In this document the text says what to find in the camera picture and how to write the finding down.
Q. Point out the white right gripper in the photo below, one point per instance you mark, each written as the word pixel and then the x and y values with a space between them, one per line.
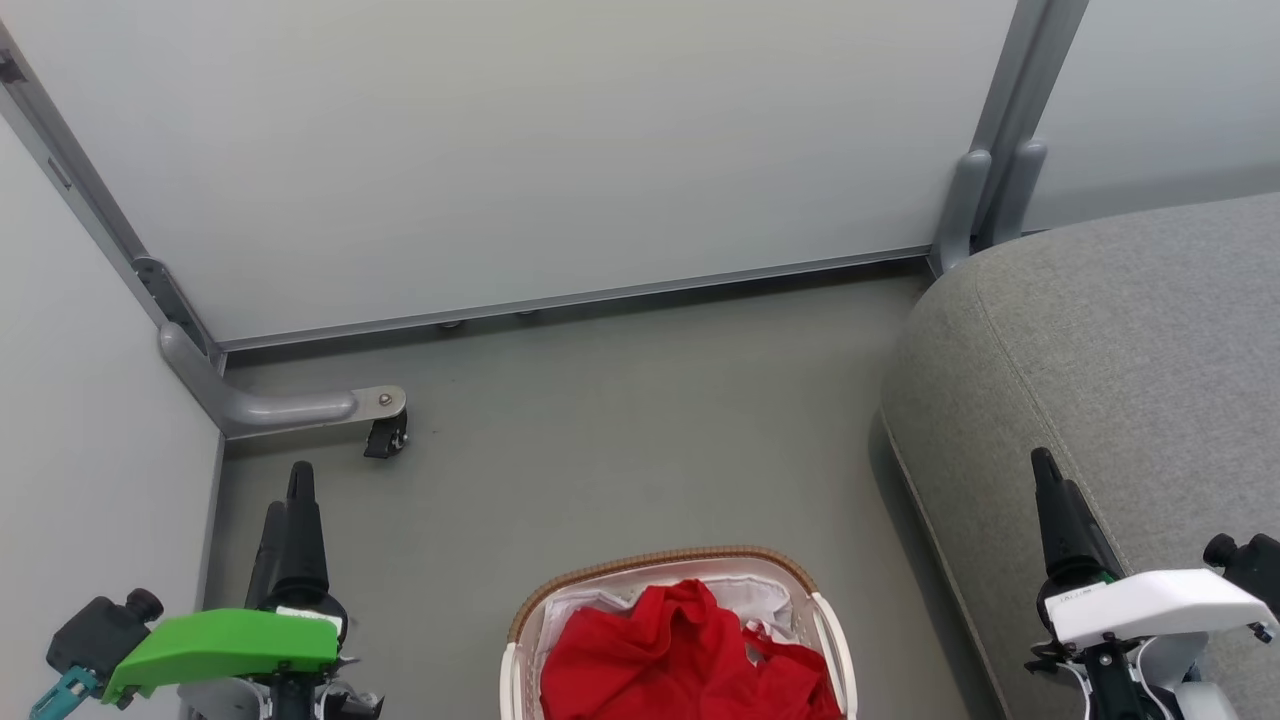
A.
pixel 1160 600

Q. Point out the grey partition foot bracket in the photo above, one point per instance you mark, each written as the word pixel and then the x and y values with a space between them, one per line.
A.
pixel 1018 190
pixel 960 210

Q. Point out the red garment white striped trim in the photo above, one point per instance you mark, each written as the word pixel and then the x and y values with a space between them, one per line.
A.
pixel 640 660

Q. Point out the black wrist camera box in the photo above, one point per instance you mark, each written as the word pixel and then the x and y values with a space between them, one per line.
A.
pixel 95 635
pixel 1255 565

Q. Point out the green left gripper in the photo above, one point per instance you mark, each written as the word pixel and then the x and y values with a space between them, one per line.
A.
pixel 220 645

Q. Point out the grey fabric sofa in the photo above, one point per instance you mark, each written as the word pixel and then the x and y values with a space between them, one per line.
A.
pixel 1130 400

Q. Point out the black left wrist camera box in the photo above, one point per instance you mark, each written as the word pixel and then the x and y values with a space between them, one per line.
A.
pixel 95 635

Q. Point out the grey partition foot bar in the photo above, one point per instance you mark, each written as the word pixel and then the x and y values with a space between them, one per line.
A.
pixel 290 408

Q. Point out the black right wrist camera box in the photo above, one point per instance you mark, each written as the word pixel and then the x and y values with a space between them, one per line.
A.
pixel 1255 565

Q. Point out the white basket liner cloth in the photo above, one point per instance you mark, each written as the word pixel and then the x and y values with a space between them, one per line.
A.
pixel 760 598

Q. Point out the white laundry basket brown rim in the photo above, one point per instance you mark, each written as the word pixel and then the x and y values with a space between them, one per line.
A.
pixel 835 650

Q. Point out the black caster wheel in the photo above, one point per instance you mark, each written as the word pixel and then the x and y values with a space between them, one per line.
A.
pixel 386 437

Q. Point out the grey partition corner post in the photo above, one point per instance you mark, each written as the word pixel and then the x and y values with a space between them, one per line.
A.
pixel 90 190

